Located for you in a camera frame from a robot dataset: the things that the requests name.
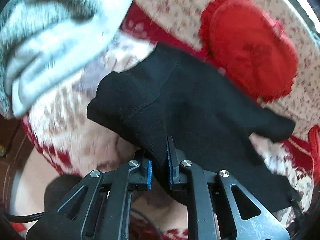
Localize brown wooden furniture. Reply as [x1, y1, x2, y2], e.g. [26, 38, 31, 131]
[1, 118, 33, 211]

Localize grey white fuzzy garment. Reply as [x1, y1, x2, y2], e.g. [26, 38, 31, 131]
[1, 0, 133, 119]

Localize black knit pants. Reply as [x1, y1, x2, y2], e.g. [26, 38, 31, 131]
[87, 44, 300, 212]

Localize beige floral bed sheet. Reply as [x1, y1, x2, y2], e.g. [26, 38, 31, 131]
[134, 0, 319, 140]

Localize red white floral blanket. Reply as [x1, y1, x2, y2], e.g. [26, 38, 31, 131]
[21, 3, 320, 240]

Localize red ruffled pillow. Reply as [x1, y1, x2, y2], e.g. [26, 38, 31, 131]
[308, 125, 319, 172]
[199, 0, 298, 102]

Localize black cable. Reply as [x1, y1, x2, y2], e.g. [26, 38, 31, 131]
[3, 211, 47, 224]

